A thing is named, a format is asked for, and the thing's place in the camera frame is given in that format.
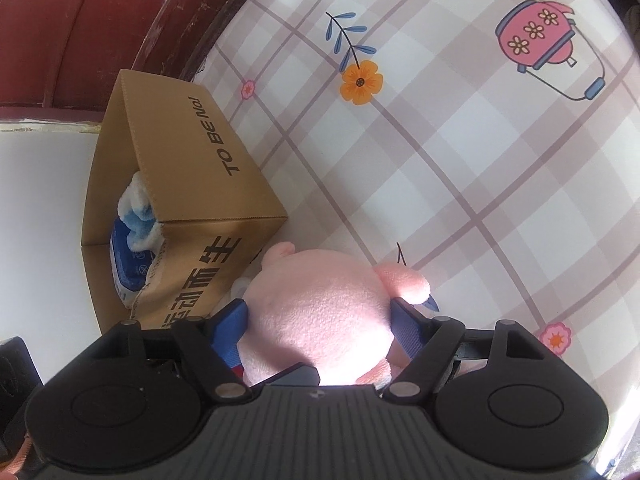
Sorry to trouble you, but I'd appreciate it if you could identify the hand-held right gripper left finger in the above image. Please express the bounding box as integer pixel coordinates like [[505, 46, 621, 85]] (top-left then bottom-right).
[[65, 299, 257, 403]]

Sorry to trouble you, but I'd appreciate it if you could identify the pink plush toy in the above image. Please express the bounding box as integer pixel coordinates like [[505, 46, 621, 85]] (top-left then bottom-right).
[[237, 241, 432, 391]]

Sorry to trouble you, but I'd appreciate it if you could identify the checked printed bed sheet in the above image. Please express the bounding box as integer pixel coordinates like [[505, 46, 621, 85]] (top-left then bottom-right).
[[192, 0, 640, 466]]

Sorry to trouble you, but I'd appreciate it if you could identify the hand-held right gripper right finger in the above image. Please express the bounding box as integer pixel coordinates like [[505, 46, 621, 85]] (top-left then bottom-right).
[[382, 296, 563, 400]]

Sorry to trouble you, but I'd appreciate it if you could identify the fluffy white blue knit hat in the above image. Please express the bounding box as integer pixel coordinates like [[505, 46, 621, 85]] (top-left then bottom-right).
[[117, 171, 166, 253]]

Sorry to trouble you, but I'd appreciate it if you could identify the blue white wet wipes pack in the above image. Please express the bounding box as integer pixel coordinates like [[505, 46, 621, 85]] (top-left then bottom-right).
[[108, 217, 156, 308]]

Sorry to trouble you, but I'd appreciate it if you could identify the brown cardboard box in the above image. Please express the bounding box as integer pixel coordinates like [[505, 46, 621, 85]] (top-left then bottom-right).
[[81, 69, 288, 333]]

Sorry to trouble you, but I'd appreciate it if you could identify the dark red wooden door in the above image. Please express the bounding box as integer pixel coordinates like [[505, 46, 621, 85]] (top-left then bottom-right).
[[0, 0, 261, 121]]

